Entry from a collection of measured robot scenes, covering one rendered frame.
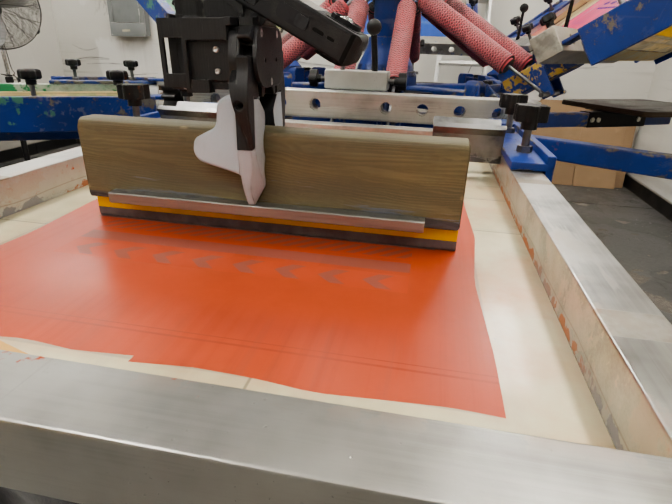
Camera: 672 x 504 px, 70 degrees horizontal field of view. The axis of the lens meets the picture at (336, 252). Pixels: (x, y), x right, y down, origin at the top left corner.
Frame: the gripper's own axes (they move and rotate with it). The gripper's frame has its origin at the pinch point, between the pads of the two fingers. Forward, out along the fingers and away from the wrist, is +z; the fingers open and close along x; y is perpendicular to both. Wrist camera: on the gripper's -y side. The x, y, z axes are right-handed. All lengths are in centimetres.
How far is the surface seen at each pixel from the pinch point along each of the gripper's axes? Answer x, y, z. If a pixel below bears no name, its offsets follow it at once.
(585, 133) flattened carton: -434, -154, 59
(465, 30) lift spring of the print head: -92, -21, -16
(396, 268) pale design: 5.1, -12.5, 5.1
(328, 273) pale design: 7.5, -7.3, 5.0
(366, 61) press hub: -109, 5, -8
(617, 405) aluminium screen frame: 21.2, -24.0, 3.8
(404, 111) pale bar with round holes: -52, -10, -1
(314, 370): 19.8, -9.0, 5.0
